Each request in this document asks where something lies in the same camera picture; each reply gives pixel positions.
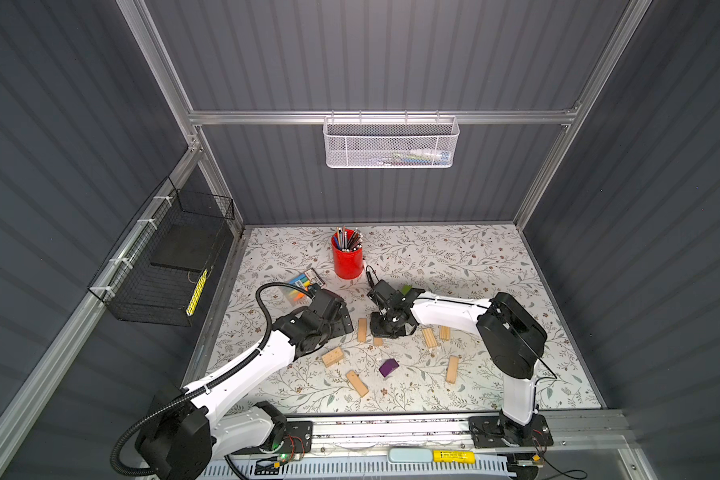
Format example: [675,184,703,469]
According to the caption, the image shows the wood block bottom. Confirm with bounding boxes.
[346,370,369,398]

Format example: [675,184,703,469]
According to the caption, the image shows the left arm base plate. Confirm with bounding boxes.
[264,420,314,454]

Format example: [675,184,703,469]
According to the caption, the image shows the black wire basket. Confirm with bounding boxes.
[89,181,236,327]

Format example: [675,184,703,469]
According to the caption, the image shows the ridged wood block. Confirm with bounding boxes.
[439,326,451,341]
[421,327,438,349]

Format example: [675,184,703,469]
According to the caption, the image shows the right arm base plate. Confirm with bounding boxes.
[468,413,554,448]

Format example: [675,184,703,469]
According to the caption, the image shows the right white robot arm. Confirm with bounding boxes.
[368,280,547,427]

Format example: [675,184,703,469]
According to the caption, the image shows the yellow marker in basket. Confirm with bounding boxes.
[185,269,209,317]

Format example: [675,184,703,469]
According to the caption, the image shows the pens in cup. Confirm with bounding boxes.
[332,227,362,252]

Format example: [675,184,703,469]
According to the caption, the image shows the black corrugated cable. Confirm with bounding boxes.
[109,281,316,478]

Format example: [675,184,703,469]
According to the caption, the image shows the ridged wood block right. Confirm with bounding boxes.
[439,326,451,341]

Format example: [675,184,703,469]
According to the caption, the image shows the red pen cup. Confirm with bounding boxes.
[331,234,364,280]

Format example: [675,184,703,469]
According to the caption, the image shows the colourful crayon box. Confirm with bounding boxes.
[285,268,325,304]

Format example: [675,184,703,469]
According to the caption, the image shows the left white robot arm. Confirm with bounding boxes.
[110,287,353,479]

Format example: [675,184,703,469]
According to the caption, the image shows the markers in white basket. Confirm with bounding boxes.
[374,149,452,168]

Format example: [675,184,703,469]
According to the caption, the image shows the wood block numbered 72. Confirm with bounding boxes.
[357,318,368,343]

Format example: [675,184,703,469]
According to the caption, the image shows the purple block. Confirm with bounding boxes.
[379,358,399,378]

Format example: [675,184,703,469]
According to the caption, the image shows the white wire basket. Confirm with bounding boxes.
[322,115,460,169]

